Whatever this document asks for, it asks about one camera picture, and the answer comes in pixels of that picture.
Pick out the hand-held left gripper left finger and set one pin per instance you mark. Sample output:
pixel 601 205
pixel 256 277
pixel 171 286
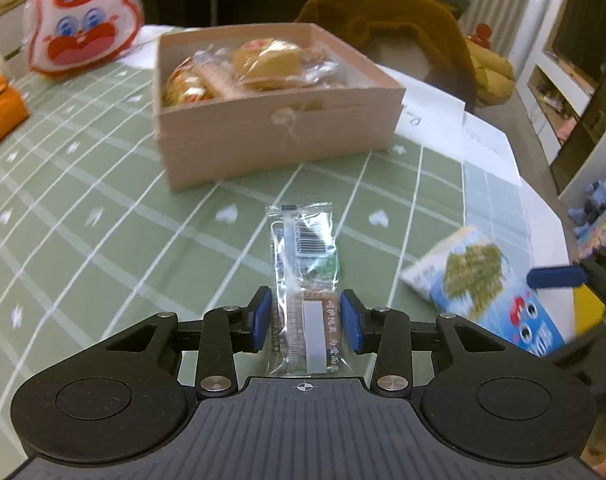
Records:
pixel 262 317

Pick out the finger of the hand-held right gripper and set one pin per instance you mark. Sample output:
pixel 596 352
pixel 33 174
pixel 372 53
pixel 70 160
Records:
pixel 555 277
pixel 603 347

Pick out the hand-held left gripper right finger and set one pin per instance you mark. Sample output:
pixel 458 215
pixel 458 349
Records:
pixel 350 322

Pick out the clear wafer bar packet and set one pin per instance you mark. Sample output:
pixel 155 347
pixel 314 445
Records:
pixel 305 270

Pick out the blue seaweed snack packet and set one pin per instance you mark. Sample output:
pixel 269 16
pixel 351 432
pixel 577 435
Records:
pixel 483 280

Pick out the pink cardboard box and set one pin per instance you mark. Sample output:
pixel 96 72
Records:
pixel 283 145

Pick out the round cake packet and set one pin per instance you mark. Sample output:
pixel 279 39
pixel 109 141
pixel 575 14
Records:
pixel 268 65

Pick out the colourful toy box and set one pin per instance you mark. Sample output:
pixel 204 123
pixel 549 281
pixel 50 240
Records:
pixel 603 235

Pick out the blue toy figure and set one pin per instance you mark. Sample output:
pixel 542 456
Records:
pixel 600 195

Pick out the white paper sheet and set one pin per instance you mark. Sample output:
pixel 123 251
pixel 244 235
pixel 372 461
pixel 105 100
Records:
pixel 433 115
pixel 488 145
pixel 143 45

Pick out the white shelf unit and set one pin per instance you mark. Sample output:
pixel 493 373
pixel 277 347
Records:
pixel 563 80

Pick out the green checked tablecloth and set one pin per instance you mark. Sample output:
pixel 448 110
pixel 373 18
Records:
pixel 108 185

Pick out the yellow plush toy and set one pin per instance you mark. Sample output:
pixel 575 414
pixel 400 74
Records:
pixel 493 70

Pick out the red striped cracker packet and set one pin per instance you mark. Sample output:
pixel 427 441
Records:
pixel 183 85

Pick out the clear cracker packet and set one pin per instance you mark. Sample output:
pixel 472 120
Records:
pixel 218 72

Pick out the white cylinder appliance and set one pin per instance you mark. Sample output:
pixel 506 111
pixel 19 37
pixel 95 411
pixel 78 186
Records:
pixel 530 20

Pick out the brown plush toy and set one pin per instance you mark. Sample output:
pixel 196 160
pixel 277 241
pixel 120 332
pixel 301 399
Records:
pixel 408 25

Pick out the orange tissue box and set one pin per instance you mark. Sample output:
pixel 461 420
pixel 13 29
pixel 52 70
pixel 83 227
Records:
pixel 3 115

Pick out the rabbit face snack bag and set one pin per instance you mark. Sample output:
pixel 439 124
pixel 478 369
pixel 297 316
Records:
pixel 83 25

